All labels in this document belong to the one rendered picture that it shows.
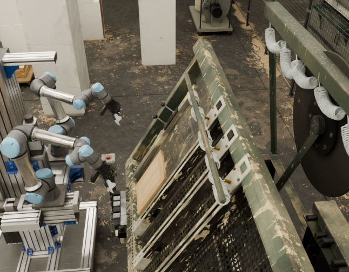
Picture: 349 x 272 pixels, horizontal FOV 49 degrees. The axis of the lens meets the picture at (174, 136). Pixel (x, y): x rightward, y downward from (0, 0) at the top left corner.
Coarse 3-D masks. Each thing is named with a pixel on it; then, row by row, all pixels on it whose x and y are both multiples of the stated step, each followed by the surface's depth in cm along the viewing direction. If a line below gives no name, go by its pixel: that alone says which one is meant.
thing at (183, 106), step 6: (198, 90) 272; (186, 102) 277; (180, 108) 280; (180, 114) 283; (174, 120) 285; (168, 126) 288; (162, 132) 294; (168, 132) 291; (162, 138) 294; (156, 144) 297; (150, 150) 303; (156, 150) 301; (150, 156) 304; (144, 162) 307; (138, 168) 312; (144, 168) 311; (138, 174) 314
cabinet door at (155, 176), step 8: (160, 152) 288; (160, 160) 283; (152, 168) 292; (160, 168) 278; (144, 176) 300; (152, 176) 287; (160, 176) 273; (144, 184) 295; (152, 184) 282; (160, 184) 269; (144, 192) 290; (152, 192) 276; (144, 200) 283; (144, 208) 282
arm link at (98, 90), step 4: (96, 84) 281; (100, 84) 281; (92, 88) 280; (96, 88) 278; (100, 88) 280; (92, 92) 283; (96, 92) 280; (100, 92) 281; (104, 92) 283; (96, 96) 284; (100, 96) 282; (104, 96) 283
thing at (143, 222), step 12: (192, 108) 211; (216, 108) 215; (204, 120) 223; (216, 120) 217; (216, 132) 222; (192, 156) 231; (180, 168) 237; (192, 168) 237; (168, 180) 247; (180, 180) 242; (168, 192) 247; (156, 204) 253; (144, 216) 260; (132, 228) 270; (144, 228) 266
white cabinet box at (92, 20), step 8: (80, 0) 745; (88, 0) 747; (96, 0) 719; (80, 8) 712; (88, 8) 714; (96, 8) 715; (80, 16) 721; (88, 16) 723; (96, 16) 724; (88, 24) 732; (96, 24) 733; (88, 32) 742; (96, 32) 743; (104, 32) 777
